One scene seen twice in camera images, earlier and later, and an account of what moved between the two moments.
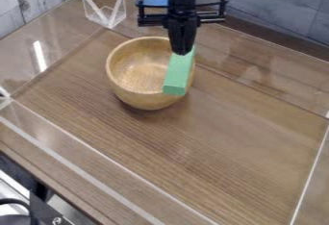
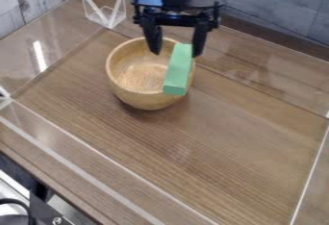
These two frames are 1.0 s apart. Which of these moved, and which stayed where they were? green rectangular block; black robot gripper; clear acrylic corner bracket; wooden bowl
Moved: black robot gripper
Stayed: green rectangular block; clear acrylic corner bracket; wooden bowl
